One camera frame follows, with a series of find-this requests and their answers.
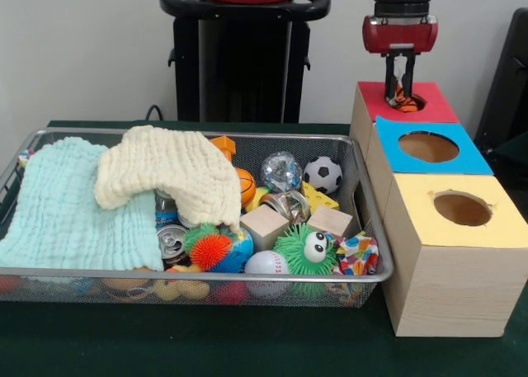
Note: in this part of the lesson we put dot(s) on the green fuzzy googly-eyed toy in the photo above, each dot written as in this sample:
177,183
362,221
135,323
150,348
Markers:
301,251

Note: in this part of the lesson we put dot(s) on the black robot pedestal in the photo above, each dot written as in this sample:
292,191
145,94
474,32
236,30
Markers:
247,84

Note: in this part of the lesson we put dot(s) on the colourful patterned packet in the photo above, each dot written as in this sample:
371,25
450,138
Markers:
356,255

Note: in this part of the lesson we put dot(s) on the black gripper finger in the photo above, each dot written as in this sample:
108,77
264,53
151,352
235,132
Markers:
390,78
408,76

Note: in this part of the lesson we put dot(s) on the white toy baseball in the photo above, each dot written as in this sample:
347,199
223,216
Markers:
266,265

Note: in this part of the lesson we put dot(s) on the light blue muslin cloth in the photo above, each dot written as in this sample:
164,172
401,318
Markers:
62,228

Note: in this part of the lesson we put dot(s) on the black and white soccer ball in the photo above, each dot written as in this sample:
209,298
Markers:
322,172

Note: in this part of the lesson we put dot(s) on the clear glitter ball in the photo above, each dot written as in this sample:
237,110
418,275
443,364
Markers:
282,172

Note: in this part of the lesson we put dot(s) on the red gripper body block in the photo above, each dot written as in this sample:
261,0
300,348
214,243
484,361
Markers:
400,34

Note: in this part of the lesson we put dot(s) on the wooden box with three holes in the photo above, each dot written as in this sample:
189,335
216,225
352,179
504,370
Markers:
453,294

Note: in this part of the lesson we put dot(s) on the black upright panel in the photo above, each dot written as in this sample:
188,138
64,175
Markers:
507,84

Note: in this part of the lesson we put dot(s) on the shallow metal mesh bin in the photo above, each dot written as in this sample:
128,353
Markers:
288,135

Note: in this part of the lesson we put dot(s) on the yellow cheese wedge toy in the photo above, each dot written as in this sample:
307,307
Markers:
319,197

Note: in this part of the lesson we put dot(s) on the cream muslin cloth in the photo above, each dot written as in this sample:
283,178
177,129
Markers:
173,166

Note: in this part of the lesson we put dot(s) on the orange striped tiger plush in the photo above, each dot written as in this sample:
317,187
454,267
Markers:
408,105

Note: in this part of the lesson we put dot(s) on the plain wooden cube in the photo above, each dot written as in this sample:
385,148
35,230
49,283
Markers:
264,224
330,221

